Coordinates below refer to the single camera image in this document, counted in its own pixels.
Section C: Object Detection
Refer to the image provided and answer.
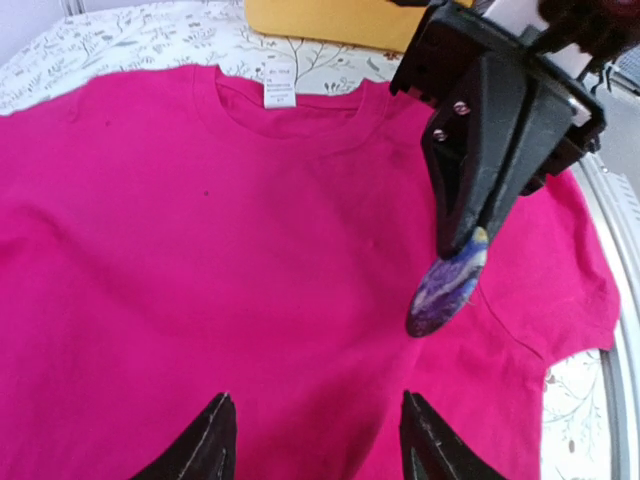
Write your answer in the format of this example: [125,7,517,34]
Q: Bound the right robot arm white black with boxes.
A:
[390,1,639,259]

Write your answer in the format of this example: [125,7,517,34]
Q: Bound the round blue painted brooch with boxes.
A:
[406,227,489,338]

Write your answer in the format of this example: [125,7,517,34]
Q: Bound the white shirt neck label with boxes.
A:
[263,60,296,109]

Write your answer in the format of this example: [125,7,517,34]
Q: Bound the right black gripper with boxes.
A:
[391,1,608,259]

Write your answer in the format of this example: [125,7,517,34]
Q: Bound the floral patterned table mat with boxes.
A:
[1,1,613,479]

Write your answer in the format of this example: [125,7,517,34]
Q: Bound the yellow plastic basket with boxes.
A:
[243,0,476,55]

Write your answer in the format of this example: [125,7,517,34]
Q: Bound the red polo shirt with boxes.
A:
[1,66,620,479]

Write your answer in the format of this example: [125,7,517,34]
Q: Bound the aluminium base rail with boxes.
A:
[572,154,639,479]

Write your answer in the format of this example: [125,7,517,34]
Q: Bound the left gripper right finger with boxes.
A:
[399,391,503,480]

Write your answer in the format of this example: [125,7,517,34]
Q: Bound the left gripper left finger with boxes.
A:
[133,393,237,480]

